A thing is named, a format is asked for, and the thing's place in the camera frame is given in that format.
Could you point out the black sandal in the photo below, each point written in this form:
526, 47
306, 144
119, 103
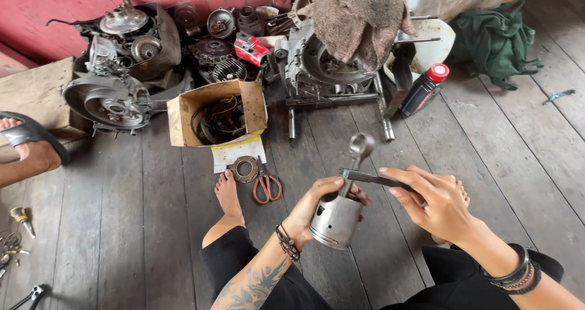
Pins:
27, 132

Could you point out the dirty brown rag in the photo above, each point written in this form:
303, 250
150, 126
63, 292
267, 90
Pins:
361, 20

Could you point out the wooden board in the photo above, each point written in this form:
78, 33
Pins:
36, 95

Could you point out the white plastic container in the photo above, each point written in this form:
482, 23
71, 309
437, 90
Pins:
432, 47

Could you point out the person's left leg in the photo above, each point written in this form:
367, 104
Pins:
227, 200

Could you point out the bunch of small metal parts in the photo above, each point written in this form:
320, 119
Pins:
10, 246

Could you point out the green cloth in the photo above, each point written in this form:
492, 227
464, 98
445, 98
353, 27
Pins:
496, 43

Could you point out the person's left hand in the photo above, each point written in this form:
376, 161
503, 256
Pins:
304, 216

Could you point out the silver piston with connecting rod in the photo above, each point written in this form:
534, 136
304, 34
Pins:
336, 221

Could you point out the black wrist bands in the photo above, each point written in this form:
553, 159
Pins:
514, 273

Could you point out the copper wound stator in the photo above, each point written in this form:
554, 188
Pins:
224, 120

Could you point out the grey engine side cover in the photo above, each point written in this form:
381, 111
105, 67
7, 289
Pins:
107, 102

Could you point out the heap of engine parts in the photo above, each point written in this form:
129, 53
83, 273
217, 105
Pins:
219, 49

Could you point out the black tub of engine parts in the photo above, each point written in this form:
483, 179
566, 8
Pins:
137, 40

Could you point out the grey metal tool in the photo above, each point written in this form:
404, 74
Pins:
370, 178

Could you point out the blue scrap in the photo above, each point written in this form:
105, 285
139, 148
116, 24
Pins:
558, 95

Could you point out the red and white engine part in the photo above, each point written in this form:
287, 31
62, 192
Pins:
250, 49

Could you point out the engine crankcase on metal stand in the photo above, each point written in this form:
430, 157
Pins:
315, 68

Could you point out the black oil bottle red cap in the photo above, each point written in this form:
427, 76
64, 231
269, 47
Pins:
422, 93

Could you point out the open cardboard box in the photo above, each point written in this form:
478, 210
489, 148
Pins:
183, 113

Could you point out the person's right hand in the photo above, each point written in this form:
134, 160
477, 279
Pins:
445, 209

